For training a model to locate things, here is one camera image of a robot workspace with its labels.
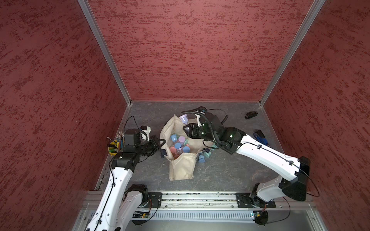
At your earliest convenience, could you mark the cream canvas tote bag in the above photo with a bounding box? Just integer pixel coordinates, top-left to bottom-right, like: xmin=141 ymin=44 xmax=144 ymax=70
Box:
xmin=160 ymin=115 xmax=214 ymax=181

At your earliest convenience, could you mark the yellow pencil holder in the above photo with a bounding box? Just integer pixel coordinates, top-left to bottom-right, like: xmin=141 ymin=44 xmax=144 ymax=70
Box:
xmin=107 ymin=131 xmax=124 ymax=157

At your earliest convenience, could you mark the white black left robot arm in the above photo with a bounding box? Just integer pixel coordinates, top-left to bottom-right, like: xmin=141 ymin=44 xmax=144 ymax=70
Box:
xmin=86 ymin=135 xmax=166 ymax=231

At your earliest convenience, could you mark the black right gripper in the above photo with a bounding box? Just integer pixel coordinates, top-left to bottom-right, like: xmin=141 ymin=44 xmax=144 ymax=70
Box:
xmin=183 ymin=122 xmax=219 ymax=141

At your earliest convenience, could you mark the purple hourglass back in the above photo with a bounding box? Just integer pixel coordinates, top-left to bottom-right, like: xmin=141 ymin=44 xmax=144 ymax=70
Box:
xmin=179 ymin=114 xmax=189 ymax=125

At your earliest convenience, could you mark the blue stapler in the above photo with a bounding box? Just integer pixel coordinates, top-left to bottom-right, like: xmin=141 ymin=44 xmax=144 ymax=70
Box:
xmin=253 ymin=130 xmax=270 ymax=147

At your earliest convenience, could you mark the small black device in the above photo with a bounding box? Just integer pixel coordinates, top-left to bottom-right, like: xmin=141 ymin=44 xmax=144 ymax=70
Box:
xmin=245 ymin=111 xmax=258 ymax=119

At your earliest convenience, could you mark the pink hourglass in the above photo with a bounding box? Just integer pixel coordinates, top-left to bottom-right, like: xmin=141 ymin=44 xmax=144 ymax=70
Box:
xmin=170 ymin=146 xmax=177 ymax=155

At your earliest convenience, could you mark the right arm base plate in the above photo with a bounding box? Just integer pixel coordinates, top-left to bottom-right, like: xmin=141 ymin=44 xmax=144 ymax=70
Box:
xmin=235 ymin=193 xmax=276 ymax=209

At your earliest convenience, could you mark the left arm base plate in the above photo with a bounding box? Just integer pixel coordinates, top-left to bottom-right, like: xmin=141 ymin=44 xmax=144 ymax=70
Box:
xmin=139 ymin=192 xmax=163 ymax=209

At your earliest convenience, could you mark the aluminium front rail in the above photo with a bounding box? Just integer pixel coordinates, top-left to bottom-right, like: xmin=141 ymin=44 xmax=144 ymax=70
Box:
xmin=80 ymin=190 xmax=314 ymax=210

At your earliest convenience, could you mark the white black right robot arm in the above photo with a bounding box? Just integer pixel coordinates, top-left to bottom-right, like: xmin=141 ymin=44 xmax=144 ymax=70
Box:
xmin=183 ymin=106 xmax=310 ymax=208

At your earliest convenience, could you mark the purple hourglass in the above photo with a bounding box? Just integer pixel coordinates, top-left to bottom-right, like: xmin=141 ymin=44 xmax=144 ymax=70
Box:
xmin=179 ymin=114 xmax=189 ymax=125
xmin=178 ymin=136 xmax=186 ymax=144

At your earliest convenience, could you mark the purple hourglass front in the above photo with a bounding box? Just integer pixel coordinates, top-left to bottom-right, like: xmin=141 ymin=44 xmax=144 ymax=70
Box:
xmin=178 ymin=136 xmax=186 ymax=144

